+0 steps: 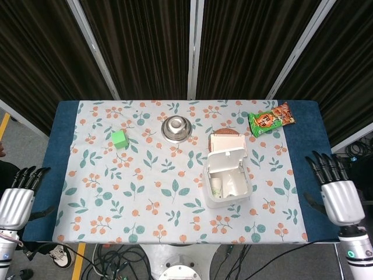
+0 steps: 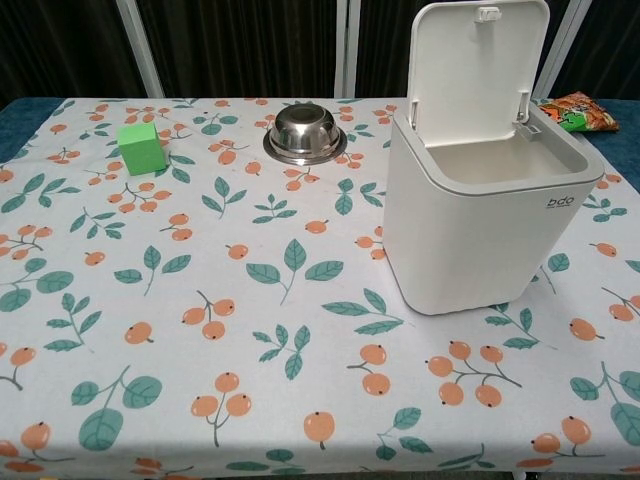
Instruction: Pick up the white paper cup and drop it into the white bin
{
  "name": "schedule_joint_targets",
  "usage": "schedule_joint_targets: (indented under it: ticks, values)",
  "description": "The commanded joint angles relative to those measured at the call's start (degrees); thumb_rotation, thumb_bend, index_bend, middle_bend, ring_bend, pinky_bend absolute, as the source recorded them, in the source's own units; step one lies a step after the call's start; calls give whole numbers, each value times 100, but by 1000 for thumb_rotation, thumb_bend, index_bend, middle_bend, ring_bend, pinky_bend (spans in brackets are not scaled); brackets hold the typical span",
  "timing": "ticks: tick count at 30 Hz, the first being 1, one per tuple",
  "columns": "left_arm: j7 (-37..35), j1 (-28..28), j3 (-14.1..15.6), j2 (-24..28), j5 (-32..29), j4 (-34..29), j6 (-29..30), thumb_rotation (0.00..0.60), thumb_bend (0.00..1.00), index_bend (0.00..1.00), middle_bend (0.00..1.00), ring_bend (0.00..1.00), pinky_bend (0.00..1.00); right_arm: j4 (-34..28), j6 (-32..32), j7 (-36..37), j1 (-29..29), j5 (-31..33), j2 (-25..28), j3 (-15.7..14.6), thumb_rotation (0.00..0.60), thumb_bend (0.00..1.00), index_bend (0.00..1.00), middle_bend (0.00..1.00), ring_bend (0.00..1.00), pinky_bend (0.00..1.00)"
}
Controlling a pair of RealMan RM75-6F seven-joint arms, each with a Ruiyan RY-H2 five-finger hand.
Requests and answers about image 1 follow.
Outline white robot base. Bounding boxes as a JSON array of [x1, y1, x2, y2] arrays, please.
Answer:
[[139, 243, 222, 280]]

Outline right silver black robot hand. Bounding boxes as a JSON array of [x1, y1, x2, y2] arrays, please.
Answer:
[[303, 150, 366, 226]]

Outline green cube block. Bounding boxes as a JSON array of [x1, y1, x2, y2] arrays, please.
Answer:
[[111, 129, 129, 150]]

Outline white black sneaker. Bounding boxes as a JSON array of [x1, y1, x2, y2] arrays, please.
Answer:
[[48, 244, 75, 270]]

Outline white paper cup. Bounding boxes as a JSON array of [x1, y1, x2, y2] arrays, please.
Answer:
[[210, 177, 223, 200]]

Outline green orange snack bag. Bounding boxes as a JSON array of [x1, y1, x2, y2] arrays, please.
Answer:
[[247, 101, 297, 138]]

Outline black floor cable bundle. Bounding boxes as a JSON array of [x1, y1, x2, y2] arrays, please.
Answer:
[[80, 243, 164, 280]]

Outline black shoe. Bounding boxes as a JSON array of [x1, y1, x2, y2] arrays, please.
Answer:
[[5, 269, 34, 280]]

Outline bystander dark clothing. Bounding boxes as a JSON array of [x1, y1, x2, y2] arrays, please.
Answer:
[[0, 158, 27, 192]]

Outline floral print tablecloth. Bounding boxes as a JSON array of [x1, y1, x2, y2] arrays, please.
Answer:
[[52, 100, 309, 244]]

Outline coiled black cables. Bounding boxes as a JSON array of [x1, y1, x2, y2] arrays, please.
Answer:
[[345, 136, 373, 160]]

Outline silver partition frame post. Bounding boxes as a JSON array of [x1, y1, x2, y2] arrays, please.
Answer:
[[0, 98, 50, 138], [330, 121, 373, 153], [65, 0, 121, 101], [265, 0, 339, 100], [187, 0, 204, 100]]

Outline dark pleated curtain panel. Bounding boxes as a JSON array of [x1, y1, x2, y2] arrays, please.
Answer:
[[196, 0, 323, 100], [79, 0, 192, 100], [273, 0, 373, 147], [0, 0, 117, 135]]

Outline long black cable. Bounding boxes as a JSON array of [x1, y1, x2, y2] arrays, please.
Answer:
[[224, 243, 340, 280]]

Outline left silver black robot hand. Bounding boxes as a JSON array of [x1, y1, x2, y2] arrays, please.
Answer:
[[0, 165, 55, 232]]

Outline round brown woven coaster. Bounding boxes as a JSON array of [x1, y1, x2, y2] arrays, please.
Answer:
[[214, 127, 239, 137]]

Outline white plastic bin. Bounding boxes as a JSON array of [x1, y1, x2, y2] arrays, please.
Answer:
[[202, 133, 253, 209]]

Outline upturned stainless steel bowl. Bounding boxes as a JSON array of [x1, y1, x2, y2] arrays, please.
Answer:
[[161, 115, 193, 144]]

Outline blue table cover cloth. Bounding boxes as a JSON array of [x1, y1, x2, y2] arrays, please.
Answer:
[[22, 100, 352, 243]]

